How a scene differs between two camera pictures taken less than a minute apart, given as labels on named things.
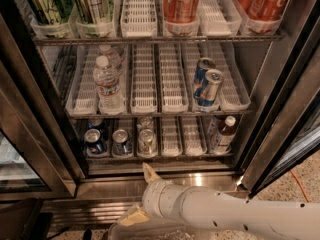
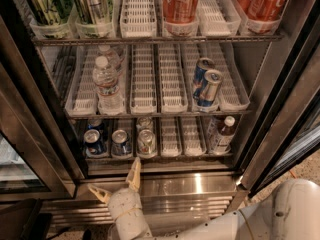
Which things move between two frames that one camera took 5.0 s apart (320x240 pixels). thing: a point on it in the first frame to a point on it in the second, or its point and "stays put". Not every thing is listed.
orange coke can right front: (265, 1) stays put
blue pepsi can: (121, 143) stays put
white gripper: (154, 197) to (124, 201)
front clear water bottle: (109, 94) stays put
